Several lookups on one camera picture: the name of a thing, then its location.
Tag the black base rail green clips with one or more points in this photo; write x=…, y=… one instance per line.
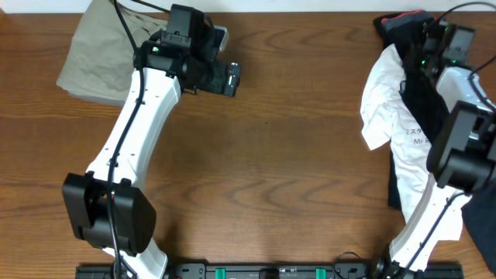
x=342, y=270

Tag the black leggings red waistband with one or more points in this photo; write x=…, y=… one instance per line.
x=405, y=31

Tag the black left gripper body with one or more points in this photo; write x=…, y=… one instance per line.
x=210, y=77

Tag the black garment under t-shirt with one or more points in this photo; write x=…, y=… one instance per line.
x=482, y=224

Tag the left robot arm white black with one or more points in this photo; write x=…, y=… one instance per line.
x=106, y=204

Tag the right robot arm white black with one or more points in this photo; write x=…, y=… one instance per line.
x=444, y=95

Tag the folded khaki pants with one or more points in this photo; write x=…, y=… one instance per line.
x=99, y=64

